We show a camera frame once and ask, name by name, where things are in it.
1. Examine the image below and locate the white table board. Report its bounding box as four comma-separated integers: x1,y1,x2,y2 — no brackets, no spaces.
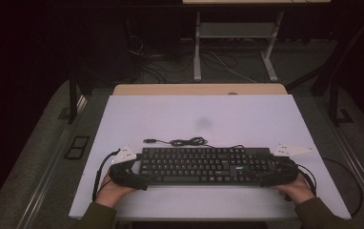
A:
69,94,352,221

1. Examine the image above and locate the black keyboard cable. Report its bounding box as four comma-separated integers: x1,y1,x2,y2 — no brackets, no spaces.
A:
142,136,245,150

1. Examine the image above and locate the wooden table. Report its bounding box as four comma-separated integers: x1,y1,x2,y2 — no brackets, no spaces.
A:
111,83,289,96

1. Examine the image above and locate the black floor socket frame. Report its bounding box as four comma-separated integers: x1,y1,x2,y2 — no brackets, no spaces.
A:
63,135,91,160

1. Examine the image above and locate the black keyboard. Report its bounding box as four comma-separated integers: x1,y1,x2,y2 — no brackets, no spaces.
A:
138,146,272,187

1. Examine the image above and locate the person's right hand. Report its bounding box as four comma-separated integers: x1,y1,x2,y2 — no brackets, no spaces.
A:
270,173,316,206

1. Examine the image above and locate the grey metal desk frame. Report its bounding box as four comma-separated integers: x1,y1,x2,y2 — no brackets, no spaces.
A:
192,10,285,83

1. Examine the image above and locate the black metal stand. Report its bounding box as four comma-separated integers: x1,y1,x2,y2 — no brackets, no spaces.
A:
57,73,88,125
286,12,354,127

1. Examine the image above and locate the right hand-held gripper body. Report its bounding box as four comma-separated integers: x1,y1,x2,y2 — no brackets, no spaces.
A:
273,143,314,185

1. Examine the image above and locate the white floor cable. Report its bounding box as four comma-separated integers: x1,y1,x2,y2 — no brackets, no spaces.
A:
208,51,257,84

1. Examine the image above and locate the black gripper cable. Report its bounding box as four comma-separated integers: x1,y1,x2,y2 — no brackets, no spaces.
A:
297,156,364,219
91,148,121,203

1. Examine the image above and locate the light desk top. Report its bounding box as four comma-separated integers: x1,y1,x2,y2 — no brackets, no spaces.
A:
182,0,332,5

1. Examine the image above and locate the person's left hand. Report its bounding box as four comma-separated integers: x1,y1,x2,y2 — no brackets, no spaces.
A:
94,170,138,209

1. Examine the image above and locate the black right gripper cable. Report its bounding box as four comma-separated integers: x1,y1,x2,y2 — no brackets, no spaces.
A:
297,156,364,219

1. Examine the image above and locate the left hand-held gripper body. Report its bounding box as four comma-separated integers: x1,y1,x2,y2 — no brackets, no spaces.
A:
108,145,140,187

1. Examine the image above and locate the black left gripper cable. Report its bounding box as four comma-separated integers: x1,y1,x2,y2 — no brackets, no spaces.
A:
91,148,121,203

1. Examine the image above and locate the bundle of black floor cables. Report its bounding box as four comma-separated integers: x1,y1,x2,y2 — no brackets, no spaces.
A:
127,34,193,84

